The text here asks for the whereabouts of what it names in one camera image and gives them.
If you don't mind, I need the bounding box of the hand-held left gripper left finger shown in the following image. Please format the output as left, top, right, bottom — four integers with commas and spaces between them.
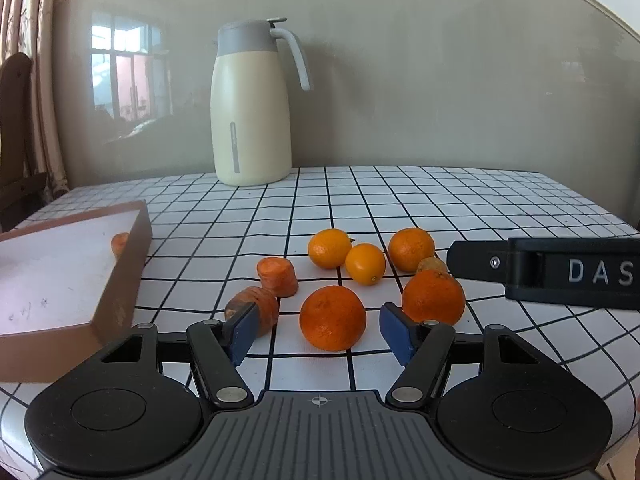
100, 304, 257, 407

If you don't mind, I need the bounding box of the white black-checked tablecloth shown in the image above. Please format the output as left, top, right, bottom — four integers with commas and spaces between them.
0, 165, 640, 480

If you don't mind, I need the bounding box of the small orange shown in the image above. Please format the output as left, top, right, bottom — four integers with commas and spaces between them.
307, 228, 353, 269
388, 227, 436, 273
345, 243, 387, 287

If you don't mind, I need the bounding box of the small brownish fruit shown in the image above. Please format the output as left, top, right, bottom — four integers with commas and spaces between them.
416, 256, 448, 276

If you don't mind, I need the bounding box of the cream thermos jug grey lid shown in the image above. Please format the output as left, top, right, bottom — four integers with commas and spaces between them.
210, 18, 312, 187

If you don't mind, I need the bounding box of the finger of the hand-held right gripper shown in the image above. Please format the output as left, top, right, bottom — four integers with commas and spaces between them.
447, 239, 509, 286

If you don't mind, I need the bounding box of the large mandarin orange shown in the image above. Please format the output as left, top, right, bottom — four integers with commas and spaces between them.
299, 285, 367, 352
401, 270, 467, 326

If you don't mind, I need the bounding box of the beige patterned curtain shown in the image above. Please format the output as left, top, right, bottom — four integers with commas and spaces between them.
0, 0, 71, 198

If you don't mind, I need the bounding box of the brown cardboard box white inside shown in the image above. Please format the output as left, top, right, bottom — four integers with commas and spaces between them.
0, 199, 153, 385

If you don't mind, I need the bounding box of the dark wooden wicker chair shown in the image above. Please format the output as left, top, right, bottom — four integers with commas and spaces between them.
0, 52, 56, 233

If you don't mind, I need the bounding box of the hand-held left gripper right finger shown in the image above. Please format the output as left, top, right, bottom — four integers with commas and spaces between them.
379, 302, 543, 407

